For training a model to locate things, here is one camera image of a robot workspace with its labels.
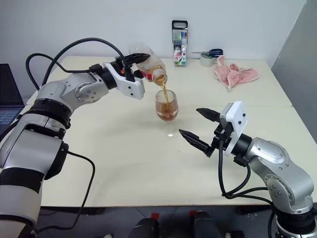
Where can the pink crumpled cloth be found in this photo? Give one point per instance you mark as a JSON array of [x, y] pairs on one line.
[[235, 75]]

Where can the white tape roll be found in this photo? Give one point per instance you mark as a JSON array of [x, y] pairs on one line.
[[205, 62]]

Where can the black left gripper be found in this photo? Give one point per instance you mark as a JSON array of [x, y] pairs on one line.
[[125, 66]]

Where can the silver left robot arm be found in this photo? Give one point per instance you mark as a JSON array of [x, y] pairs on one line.
[[62, 89]]

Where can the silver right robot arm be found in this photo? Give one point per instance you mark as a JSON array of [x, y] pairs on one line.
[[272, 153]]

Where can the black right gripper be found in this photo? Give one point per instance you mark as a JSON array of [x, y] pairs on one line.
[[218, 131]]

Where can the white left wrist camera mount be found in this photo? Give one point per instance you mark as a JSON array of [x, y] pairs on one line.
[[131, 86]]

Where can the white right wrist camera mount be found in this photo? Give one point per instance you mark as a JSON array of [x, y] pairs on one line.
[[237, 116]]

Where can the marker pen set case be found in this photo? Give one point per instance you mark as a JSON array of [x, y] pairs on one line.
[[179, 53]]

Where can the clear plastic tea bottle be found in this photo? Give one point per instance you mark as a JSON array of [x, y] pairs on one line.
[[156, 65]]

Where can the clear wine glass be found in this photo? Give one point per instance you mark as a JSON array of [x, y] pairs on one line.
[[166, 111]]

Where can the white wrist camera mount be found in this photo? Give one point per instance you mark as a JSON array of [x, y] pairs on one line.
[[237, 116], [131, 86]]

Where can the dark rounded shape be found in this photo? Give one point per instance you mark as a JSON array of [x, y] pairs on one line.
[[147, 228], [206, 224]]

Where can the dark laptop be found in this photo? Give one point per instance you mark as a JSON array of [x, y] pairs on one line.
[[7, 99]]

